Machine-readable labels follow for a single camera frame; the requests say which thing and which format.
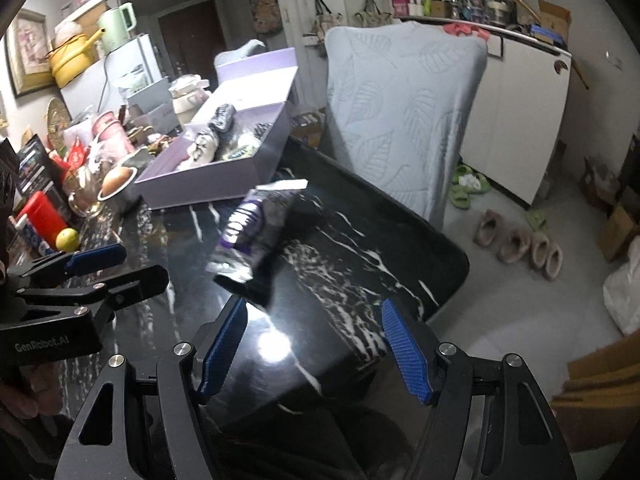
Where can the purple gift box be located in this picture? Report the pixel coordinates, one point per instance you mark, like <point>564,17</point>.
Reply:
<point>200,192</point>

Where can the woven plate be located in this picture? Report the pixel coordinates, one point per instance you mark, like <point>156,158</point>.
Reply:
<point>57,122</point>

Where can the glass goblet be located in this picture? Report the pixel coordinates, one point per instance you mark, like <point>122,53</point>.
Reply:
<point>85,192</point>

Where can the open cardboard box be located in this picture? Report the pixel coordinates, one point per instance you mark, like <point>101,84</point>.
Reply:
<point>552,17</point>

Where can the clear bread packet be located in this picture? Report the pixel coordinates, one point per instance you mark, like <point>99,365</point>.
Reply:
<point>247,140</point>

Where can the red cloth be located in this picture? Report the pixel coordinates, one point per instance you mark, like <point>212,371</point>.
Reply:
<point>465,31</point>

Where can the brown egg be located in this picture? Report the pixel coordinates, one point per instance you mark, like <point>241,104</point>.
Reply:
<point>117,177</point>

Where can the white plastic bag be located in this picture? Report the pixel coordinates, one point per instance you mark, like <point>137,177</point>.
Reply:
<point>625,295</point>

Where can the row of bottles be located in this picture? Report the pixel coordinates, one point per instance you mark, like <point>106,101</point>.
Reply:
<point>455,5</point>

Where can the dark snack bag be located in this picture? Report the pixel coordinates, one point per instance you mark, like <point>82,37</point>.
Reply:
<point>32,165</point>

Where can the dark wooden door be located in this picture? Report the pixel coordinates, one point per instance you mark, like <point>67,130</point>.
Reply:
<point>190,40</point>

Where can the light tote bag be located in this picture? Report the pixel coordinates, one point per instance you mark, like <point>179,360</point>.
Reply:
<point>325,17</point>
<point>375,15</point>

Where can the framed picture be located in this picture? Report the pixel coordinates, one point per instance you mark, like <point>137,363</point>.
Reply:
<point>27,50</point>

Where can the flat cardboard pile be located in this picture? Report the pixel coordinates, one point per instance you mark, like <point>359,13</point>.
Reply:
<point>600,400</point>

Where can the red canister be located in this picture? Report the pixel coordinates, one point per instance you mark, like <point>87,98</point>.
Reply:
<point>42,212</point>

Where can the person's left hand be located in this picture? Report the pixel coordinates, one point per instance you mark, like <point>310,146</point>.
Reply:
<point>25,395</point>

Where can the white cabinet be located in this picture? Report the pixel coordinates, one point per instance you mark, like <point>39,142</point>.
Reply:
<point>510,110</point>

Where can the chair with light blue cover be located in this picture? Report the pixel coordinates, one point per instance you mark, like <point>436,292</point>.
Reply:
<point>240,52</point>
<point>400,110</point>

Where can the yellow enamel pot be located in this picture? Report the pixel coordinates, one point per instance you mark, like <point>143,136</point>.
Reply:
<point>70,67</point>

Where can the metal bowl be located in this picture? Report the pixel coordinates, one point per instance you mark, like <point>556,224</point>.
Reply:
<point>125,191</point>

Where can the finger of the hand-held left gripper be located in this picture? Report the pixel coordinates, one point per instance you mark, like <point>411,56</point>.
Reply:
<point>97,257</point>
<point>145,280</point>

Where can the white ceramic jar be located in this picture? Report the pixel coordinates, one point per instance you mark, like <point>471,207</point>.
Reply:
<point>185,102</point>

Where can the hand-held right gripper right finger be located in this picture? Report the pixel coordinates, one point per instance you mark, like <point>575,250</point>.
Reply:
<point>407,355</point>

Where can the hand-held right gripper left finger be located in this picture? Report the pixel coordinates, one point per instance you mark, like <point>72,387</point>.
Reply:
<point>225,350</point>

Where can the white blue tube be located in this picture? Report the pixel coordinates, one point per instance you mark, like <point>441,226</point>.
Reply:
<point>32,235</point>

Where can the white open box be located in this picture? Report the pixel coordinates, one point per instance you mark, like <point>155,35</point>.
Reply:
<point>150,105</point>

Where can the brown tote bag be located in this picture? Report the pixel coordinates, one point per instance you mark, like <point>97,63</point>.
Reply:
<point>265,10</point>

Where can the white fridge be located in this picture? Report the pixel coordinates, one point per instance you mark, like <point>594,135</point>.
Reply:
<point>125,67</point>

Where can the yellow lemon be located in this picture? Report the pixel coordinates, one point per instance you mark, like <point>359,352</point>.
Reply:
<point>67,240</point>

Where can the green slipper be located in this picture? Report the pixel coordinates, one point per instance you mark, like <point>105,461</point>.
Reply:
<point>460,195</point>
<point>537,221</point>

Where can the red snack packet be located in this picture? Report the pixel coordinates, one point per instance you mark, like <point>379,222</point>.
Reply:
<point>76,155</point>

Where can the light green kettle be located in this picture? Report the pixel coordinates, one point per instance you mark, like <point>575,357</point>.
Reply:
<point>115,27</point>

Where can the lace-edged clear snack packet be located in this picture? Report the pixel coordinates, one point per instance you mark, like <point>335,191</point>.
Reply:
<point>202,150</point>

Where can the pink cup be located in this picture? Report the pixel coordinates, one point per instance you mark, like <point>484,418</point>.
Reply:
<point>112,135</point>

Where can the purple snack packet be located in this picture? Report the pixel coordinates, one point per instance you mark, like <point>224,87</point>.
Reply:
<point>250,220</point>

